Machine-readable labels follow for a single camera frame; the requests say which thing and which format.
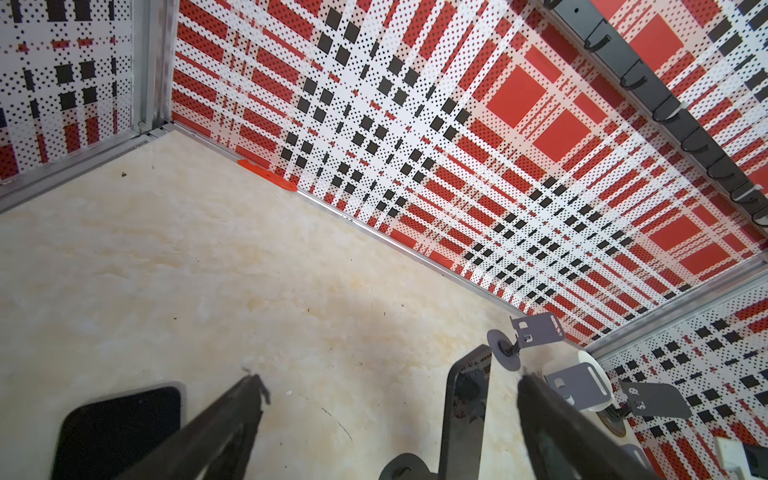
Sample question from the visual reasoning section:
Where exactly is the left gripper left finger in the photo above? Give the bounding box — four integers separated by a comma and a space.
119, 375, 270, 479

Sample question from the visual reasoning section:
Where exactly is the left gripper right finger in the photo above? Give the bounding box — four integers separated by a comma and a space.
517, 375, 658, 479

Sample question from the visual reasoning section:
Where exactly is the black phone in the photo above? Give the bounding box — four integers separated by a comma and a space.
51, 385, 182, 479
438, 344, 492, 479

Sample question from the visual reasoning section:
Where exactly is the purple phone stand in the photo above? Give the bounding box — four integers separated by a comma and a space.
486, 313, 566, 372

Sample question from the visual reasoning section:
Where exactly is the grey stand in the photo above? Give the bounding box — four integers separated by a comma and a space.
379, 453, 438, 480

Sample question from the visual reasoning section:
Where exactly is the white ceramic mug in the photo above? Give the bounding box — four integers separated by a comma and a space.
542, 350, 614, 412

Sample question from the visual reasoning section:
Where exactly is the red marker pen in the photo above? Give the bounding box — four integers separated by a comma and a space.
237, 159, 298, 192

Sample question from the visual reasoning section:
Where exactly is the black hook rail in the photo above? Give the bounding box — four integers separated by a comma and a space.
541, 1, 767, 231

